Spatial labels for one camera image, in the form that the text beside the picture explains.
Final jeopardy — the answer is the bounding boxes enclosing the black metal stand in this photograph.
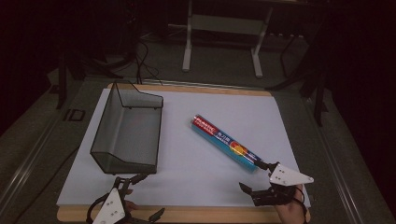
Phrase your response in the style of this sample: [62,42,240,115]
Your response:
[55,49,124,110]
[267,18,330,127]

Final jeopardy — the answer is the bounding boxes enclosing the black wrist strap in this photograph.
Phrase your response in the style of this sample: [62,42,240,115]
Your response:
[291,188,309,224]

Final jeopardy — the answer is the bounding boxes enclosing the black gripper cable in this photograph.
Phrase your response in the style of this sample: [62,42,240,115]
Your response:
[85,194,110,224]

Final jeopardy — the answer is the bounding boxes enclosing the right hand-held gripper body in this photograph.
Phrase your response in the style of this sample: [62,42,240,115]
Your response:
[251,162,315,207]

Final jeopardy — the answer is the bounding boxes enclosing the person's right hand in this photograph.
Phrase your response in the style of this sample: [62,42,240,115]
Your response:
[275,184,311,224]

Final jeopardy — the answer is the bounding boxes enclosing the white table mat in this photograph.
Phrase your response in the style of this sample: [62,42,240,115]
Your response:
[56,88,312,208]

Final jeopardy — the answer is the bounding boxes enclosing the person's left hand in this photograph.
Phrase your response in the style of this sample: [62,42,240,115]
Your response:
[123,188,140,213]

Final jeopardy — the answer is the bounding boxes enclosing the black floor cables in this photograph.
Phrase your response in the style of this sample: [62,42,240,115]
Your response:
[133,40,163,86]

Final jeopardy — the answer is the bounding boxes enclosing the black wire mesh basket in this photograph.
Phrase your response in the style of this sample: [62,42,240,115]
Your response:
[90,79,164,175]

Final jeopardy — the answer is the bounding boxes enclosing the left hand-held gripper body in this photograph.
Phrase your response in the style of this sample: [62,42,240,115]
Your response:
[92,176,153,224]

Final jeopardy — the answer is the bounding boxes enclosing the thin black floor cable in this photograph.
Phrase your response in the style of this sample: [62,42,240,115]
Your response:
[13,147,79,224]

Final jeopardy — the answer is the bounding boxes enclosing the white metal stand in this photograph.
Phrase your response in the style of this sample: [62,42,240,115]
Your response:
[181,0,275,78]

